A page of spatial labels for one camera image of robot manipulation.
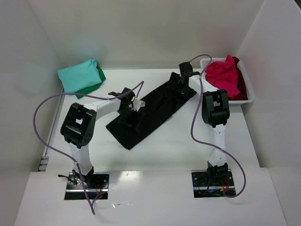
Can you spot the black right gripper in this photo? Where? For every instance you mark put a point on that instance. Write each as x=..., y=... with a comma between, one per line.
x=175, y=85

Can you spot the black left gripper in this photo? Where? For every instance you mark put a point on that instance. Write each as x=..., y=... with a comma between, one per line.
x=128, y=119

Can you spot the black t shirt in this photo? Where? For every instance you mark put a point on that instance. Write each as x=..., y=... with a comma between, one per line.
x=160, y=105

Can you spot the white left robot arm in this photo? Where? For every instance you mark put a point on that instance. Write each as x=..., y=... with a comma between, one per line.
x=79, y=125

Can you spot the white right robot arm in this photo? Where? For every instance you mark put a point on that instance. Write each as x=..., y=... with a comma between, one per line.
x=215, y=113

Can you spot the crumpled pink t shirt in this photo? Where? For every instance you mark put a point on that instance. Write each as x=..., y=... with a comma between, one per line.
x=223, y=75

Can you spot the folded green t shirt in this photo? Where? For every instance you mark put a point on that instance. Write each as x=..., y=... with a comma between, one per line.
x=93, y=86

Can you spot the folded light blue t shirt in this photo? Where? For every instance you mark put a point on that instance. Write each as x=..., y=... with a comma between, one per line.
x=79, y=76

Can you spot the dark red t shirt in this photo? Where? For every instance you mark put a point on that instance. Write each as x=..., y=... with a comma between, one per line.
x=240, y=84

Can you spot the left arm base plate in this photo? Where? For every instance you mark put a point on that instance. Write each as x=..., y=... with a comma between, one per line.
x=100, y=184

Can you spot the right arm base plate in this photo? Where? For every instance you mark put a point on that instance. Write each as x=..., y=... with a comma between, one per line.
x=203, y=187

